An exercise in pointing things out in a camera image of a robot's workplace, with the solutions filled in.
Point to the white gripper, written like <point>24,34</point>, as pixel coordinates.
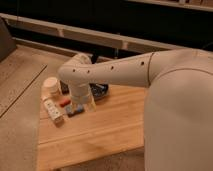
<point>80,93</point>

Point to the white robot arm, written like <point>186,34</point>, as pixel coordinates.
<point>178,109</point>

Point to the dark blue bowl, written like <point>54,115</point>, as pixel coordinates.
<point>99,90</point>

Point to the white cylindrical cup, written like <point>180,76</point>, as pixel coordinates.
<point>50,86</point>

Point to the black table leg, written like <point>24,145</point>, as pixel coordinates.
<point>95,57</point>

